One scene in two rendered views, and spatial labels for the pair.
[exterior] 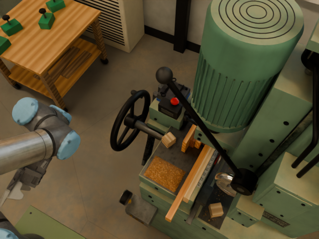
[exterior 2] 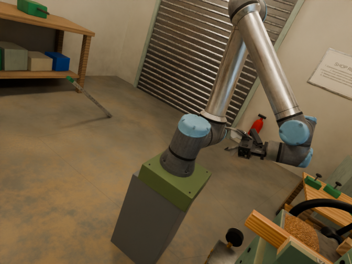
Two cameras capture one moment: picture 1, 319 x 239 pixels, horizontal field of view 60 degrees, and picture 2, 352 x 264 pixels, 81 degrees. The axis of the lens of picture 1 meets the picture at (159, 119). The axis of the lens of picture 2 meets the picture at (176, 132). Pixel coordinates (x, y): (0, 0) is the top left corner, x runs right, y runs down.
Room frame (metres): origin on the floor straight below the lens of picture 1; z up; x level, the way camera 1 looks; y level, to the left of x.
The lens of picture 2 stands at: (-0.12, -0.38, 1.23)
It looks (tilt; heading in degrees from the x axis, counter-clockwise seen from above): 25 degrees down; 83
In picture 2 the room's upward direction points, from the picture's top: 22 degrees clockwise
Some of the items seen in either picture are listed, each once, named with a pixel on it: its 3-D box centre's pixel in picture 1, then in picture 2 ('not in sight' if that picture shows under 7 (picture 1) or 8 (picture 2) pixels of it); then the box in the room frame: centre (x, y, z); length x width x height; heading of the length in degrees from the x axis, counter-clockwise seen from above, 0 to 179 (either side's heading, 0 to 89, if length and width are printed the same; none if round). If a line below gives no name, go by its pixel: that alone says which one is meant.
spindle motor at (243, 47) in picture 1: (235, 68); not in sight; (0.42, -0.17, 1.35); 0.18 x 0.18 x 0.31
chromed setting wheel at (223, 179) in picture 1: (233, 186); not in sight; (0.24, -0.22, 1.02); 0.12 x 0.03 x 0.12; 60
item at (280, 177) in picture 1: (286, 188); not in sight; (0.18, -0.28, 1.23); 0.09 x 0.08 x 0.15; 60
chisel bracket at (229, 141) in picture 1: (217, 136); not in sight; (0.40, -0.19, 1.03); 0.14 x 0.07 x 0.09; 60
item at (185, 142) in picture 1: (196, 124); not in sight; (0.50, -0.14, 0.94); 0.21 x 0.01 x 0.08; 150
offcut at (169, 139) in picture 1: (168, 140); (350, 250); (0.44, -0.03, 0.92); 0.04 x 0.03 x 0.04; 128
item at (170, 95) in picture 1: (172, 97); not in sight; (0.59, -0.05, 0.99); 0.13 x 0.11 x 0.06; 150
